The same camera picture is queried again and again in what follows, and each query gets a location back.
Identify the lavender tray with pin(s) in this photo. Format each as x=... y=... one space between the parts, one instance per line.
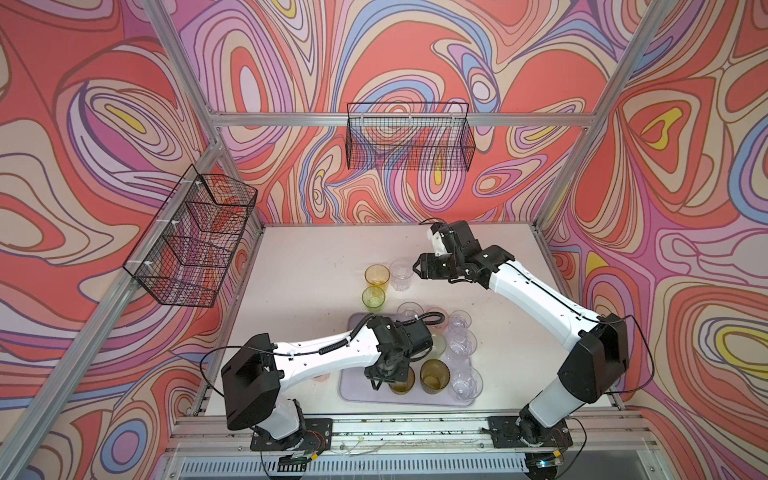
x=355 y=387

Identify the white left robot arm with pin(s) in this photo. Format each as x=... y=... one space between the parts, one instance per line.
x=256 y=377

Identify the black wire basket back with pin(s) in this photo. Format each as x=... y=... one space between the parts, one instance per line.
x=409 y=136

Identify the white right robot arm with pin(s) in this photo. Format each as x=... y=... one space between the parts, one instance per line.
x=597 y=345

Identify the clear cup row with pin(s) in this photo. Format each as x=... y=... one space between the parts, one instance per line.
x=409 y=311
x=401 y=274

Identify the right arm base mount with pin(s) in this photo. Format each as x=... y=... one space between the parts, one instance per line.
x=511 y=431

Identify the pink cup back row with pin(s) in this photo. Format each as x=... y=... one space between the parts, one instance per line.
x=436 y=319

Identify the small clear cup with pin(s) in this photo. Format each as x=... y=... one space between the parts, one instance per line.
x=460 y=319

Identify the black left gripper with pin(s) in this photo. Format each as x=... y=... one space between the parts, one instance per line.
x=378 y=377

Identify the black wire basket left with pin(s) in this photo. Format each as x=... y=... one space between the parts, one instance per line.
x=201 y=224

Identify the large clear cup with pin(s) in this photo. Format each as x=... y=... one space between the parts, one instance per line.
x=466 y=384

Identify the brown olive textured cup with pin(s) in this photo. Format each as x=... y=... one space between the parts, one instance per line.
x=434 y=376

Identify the black wire basket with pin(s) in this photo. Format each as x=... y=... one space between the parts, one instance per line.
x=409 y=136
x=201 y=224

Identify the clear cup front row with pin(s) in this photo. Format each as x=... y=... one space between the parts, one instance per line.
x=409 y=311

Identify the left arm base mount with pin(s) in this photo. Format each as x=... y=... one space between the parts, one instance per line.
x=313 y=436

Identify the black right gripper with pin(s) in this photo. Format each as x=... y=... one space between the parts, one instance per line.
x=427 y=269

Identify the clear cup back row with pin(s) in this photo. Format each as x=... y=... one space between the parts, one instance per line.
x=401 y=274

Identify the pale green textured cup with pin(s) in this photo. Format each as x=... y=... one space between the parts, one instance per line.
x=438 y=346

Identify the amber yellow cup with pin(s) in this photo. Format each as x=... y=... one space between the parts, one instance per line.
x=378 y=275

